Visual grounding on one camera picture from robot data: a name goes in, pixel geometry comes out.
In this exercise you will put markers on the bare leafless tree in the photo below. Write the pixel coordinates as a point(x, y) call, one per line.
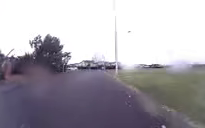
point(98, 58)

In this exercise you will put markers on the row of distant buildings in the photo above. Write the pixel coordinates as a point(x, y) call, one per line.
point(90, 64)

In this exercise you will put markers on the tall pale lamp pole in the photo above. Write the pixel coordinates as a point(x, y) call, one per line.
point(116, 50)

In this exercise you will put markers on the dark asphalt road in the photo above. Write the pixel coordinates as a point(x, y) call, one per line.
point(80, 103)

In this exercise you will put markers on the large dark green tree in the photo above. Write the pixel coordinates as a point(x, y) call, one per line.
point(50, 53)

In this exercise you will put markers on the grey kerb strip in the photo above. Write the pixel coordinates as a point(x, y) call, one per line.
point(146, 100)

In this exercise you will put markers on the green grass field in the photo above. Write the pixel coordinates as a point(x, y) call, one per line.
point(176, 86)

